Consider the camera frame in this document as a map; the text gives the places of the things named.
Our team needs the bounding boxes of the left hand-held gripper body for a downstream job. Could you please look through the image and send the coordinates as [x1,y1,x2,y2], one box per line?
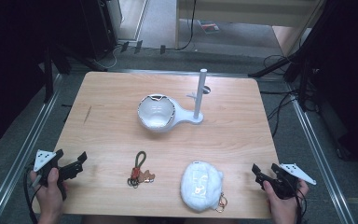
[33,149,84,202]

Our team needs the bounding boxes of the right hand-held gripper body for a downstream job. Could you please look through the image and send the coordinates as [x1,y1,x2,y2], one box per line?
[255,162,318,200]

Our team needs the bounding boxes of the white fluffy pouch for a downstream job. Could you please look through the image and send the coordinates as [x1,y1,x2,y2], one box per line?
[179,160,228,215]

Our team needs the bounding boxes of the brown key strap bundle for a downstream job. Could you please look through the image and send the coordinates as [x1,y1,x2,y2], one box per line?
[127,150,157,189]

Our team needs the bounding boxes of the white key stand with bowl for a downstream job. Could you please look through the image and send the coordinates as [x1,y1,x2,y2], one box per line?
[136,68,213,133]

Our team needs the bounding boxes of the person's right hand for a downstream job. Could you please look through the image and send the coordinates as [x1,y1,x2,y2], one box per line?
[262,178,310,218]

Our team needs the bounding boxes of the person's left hand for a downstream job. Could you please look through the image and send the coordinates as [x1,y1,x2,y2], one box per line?
[29,167,70,218]

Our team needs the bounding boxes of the black metal stand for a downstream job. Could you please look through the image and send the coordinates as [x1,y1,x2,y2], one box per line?
[42,46,73,105]

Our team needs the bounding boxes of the black tripod legs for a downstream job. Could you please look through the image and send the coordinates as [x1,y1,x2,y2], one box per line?
[247,50,313,113]

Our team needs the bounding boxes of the black cabinet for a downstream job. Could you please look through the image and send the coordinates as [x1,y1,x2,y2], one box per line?
[79,0,119,62]

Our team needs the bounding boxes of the booklet with red print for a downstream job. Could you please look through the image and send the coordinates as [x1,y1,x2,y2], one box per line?
[198,20,221,35]

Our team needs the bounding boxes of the silver metal floor rail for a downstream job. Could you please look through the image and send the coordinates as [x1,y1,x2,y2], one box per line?
[287,90,357,224]
[0,74,63,224]

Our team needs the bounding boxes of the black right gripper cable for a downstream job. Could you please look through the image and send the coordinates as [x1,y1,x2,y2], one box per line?
[292,186,310,224]

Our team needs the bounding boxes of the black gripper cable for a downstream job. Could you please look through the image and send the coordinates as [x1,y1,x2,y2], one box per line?
[292,186,310,224]
[22,166,40,224]

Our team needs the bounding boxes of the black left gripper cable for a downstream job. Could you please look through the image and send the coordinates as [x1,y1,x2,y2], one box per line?
[22,166,40,224]

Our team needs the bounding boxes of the black floor cables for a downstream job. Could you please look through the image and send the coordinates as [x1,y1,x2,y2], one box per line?
[258,54,302,138]

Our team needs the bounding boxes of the white floor cable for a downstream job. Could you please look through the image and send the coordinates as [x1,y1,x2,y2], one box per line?
[93,44,120,70]

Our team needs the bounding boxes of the black hanging cable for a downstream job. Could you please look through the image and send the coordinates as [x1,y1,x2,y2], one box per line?
[174,0,199,51]

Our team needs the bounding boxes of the beige wooden shelf frame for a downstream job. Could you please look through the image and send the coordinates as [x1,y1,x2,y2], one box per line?
[174,0,325,58]

